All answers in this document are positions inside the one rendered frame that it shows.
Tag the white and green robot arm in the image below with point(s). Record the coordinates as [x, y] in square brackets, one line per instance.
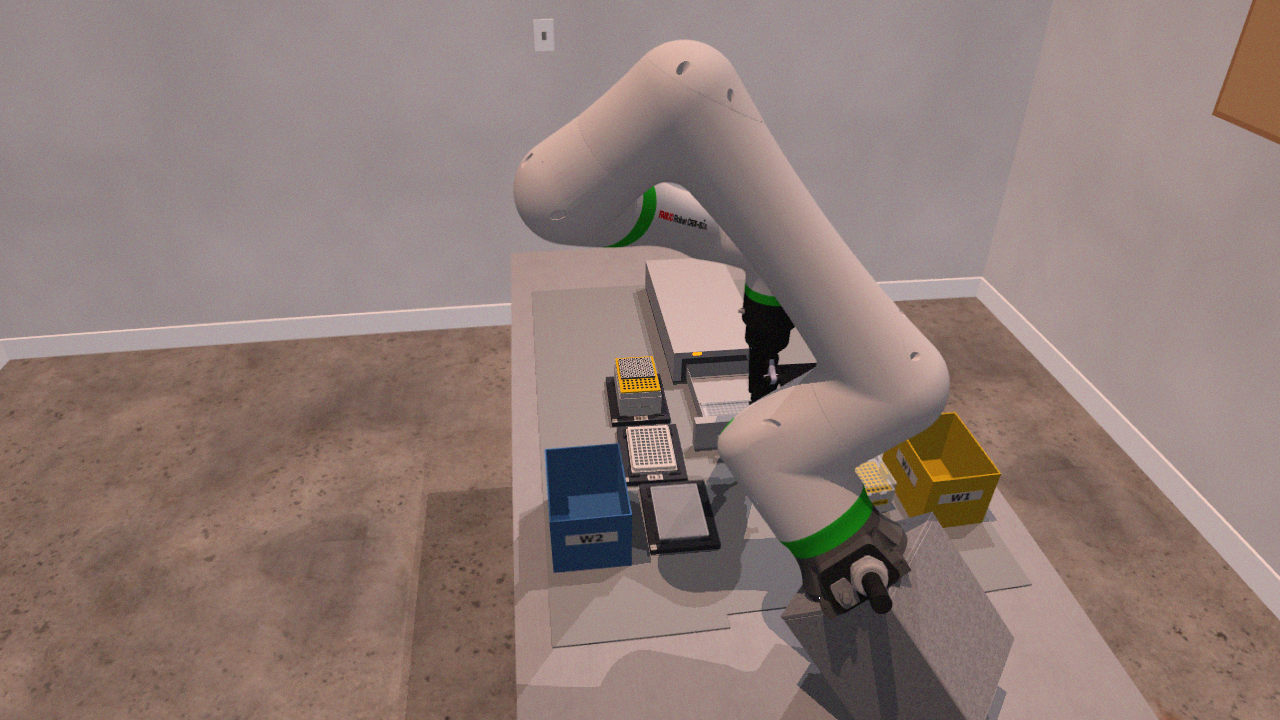
[681, 114]

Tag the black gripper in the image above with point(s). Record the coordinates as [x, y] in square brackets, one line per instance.
[763, 359]

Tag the yellow open-top bin labelled w1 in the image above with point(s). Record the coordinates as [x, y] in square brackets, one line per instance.
[949, 452]

